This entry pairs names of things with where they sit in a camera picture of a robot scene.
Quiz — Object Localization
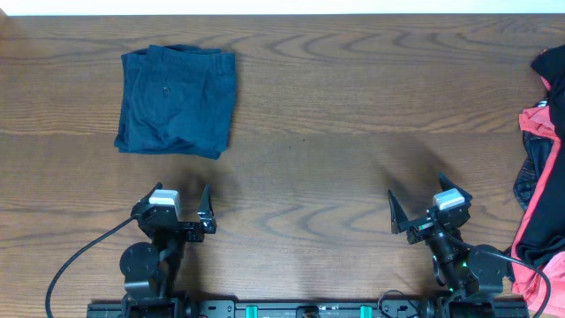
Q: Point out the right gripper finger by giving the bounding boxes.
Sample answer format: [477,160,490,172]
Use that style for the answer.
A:
[388,190,409,234]
[438,172,472,201]

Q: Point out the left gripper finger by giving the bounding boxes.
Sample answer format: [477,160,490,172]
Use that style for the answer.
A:
[139,182,162,204]
[198,185,217,234]

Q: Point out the black polo shirt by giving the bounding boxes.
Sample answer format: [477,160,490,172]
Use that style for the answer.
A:
[514,46,564,267]

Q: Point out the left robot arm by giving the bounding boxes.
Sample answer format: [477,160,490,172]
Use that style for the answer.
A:
[119,183,217,302]

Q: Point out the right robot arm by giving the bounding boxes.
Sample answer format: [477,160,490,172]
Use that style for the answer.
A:
[388,173,508,298]

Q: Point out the folded dark blue shorts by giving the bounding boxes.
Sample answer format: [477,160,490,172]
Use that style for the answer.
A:
[114,44,237,160]

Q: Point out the dark patterned garment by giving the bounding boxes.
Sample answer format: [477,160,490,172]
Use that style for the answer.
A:
[512,100,554,212]

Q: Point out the red shirt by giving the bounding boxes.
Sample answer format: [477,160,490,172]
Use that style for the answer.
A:
[511,72,564,317]

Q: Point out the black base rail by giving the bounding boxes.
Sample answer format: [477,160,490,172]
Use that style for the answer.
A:
[87,295,530,318]

